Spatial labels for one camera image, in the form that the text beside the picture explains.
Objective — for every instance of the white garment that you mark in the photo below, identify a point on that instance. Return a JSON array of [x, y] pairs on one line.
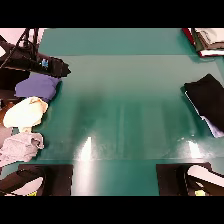
[[213, 36]]

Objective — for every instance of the black garment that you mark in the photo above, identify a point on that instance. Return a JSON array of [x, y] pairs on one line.
[[208, 96]]

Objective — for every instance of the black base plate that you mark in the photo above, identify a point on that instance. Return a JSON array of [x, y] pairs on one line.
[[58, 180], [170, 180]]

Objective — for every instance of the dark green garment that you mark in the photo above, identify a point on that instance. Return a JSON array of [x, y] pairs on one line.
[[199, 43]]

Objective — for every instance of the red garment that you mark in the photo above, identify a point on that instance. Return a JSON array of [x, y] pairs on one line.
[[189, 36]]

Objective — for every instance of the grey garment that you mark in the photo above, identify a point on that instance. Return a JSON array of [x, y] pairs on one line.
[[20, 146]]

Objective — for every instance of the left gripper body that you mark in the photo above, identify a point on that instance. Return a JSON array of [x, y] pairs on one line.
[[56, 67]]

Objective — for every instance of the pale lilac garment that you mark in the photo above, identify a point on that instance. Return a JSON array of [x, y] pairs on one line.
[[216, 130]]

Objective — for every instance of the purple garment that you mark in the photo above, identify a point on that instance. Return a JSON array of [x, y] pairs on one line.
[[36, 86]]

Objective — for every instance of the cream garment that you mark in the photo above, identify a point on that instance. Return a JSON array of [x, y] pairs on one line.
[[26, 113]]

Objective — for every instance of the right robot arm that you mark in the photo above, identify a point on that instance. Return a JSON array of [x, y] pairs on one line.
[[205, 175]]

